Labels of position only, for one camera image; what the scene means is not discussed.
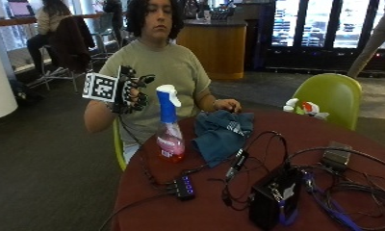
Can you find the blue cloth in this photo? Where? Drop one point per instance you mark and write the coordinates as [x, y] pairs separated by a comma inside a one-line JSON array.
[[221, 136]]

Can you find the black electronics box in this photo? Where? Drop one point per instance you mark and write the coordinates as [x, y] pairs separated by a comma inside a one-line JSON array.
[[274, 197]]

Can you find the green plastic chair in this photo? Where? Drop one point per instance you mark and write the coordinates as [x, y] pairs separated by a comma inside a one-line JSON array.
[[331, 97]]

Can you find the the person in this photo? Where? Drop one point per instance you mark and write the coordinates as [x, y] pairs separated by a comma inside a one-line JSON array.
[[166, 67]]

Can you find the laptop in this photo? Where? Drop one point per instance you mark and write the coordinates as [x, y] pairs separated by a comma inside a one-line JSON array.
[[18, 8]]

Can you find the white and red soft toy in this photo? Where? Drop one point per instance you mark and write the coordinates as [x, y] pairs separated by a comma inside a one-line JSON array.
[[306, 109]]

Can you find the metal chair with dark jacket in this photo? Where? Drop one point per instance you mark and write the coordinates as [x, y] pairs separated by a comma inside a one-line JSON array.
[[70, 48]]

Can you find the white marker cube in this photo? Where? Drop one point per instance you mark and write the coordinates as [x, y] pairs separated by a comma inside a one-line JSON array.
[[98, 87]]

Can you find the green chair under person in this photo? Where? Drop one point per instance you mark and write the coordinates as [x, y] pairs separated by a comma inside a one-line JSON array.
[[118, 146]]

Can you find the pink liquid spray bottle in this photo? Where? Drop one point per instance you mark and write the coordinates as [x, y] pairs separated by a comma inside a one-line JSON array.
[[167, 128]]

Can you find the black usb hub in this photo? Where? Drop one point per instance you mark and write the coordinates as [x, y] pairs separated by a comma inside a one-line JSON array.
[[183, 187]]

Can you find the small grey box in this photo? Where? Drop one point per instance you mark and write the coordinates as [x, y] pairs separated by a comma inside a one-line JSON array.
[[336, 156]]

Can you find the wooden counter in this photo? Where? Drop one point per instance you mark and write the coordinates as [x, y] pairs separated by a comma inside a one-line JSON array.
[[213, 48]]

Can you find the glass door drinks fridge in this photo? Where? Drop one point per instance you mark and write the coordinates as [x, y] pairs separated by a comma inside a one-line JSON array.
[[324, 32]]

